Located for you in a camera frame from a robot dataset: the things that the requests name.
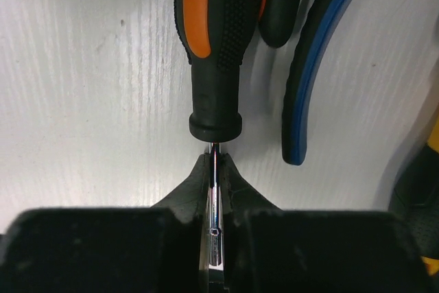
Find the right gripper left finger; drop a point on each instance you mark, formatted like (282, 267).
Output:
(149, 249)

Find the orange black pliers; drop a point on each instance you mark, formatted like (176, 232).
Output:
(276, 21)

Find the blue handled pliers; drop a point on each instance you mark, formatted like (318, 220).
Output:
(320, 24)

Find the orange black nut driver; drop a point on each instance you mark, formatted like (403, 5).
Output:
(215, 35)

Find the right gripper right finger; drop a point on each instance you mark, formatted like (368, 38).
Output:
(267, 249)

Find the yellow black screwdriver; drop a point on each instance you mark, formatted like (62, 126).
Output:
(415, 200)

